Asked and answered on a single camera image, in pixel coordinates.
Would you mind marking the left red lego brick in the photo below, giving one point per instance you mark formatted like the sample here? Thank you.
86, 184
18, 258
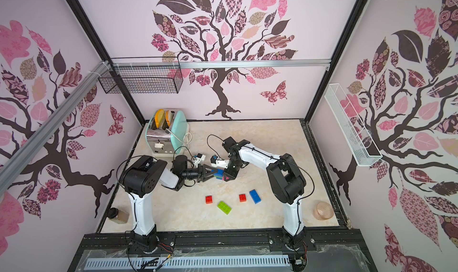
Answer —
208, 200

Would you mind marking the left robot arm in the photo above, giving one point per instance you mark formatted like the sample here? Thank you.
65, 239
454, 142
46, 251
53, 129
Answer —
140, 180

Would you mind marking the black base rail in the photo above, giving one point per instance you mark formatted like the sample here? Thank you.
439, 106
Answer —
321, 250

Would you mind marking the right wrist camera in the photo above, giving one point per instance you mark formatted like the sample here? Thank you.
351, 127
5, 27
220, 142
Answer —
218, 162

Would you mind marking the black wire basket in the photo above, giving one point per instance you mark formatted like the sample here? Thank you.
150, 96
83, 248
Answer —
162, 77

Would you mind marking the pink plastic bowl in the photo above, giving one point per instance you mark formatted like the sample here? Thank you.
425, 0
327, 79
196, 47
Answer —
323, 211

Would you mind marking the right blue lego brick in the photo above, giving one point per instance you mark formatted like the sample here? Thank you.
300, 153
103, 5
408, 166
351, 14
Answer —
255, 196

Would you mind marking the long blue lego brick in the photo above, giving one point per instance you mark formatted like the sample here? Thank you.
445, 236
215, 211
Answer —
218, 173

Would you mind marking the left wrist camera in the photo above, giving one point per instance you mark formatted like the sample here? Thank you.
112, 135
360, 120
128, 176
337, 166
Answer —
198, 159

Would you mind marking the aluminium frame bar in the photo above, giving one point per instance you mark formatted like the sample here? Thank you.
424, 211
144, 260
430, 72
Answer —
18, 162
234, 64

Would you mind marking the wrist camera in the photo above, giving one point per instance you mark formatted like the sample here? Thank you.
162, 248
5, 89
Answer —
198, 159
218, 162

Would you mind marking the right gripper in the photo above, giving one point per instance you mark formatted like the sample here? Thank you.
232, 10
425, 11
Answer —
231, 167

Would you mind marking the white wire shelf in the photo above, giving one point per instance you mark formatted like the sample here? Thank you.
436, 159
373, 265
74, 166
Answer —
346, 110

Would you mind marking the brown glass jar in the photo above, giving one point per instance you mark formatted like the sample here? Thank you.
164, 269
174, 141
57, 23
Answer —
118, 216

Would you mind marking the mint green toaster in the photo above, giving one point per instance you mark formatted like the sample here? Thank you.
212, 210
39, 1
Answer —
168, 133

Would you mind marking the aluminium frame bar back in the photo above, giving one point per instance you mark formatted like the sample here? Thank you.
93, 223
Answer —
234, 64

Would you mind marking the lime green lego brick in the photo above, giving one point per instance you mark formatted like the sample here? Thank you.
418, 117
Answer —
225, 208

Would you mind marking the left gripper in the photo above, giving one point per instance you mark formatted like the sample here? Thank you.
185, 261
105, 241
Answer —
202, 173

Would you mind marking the white slotted cable duct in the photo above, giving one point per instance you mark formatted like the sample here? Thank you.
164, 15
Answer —
185, 262

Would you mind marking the aluminium frame bar left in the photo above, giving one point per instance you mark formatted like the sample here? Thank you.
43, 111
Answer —
18, 162

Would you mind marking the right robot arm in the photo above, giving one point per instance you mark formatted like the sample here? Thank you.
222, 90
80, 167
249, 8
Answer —
285, 178

